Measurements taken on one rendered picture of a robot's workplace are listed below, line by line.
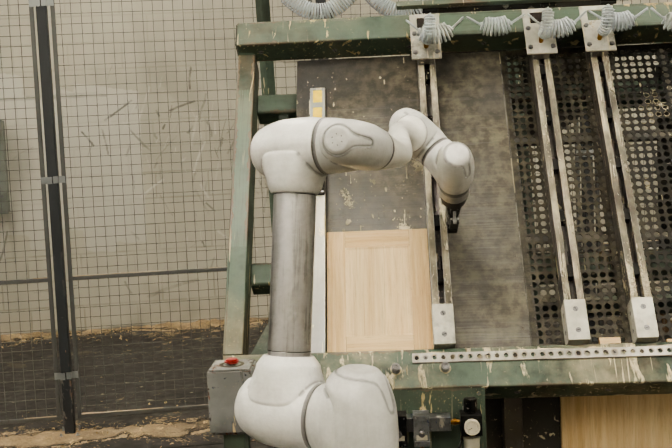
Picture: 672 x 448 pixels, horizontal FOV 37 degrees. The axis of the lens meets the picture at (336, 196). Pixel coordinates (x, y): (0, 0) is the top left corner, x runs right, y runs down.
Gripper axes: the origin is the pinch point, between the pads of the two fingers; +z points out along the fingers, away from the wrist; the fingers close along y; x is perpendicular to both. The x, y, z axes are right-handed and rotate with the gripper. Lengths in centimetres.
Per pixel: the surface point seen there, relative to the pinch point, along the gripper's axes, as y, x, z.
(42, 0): 188, 186, 99
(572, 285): -19.0, -34.3, 5.1
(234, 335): -32, 66, 3
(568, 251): -8.0, -34.4, 4.8
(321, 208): 10.2, 40.1, 4.2
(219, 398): -57, 66, -15
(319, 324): -29, 41, 4
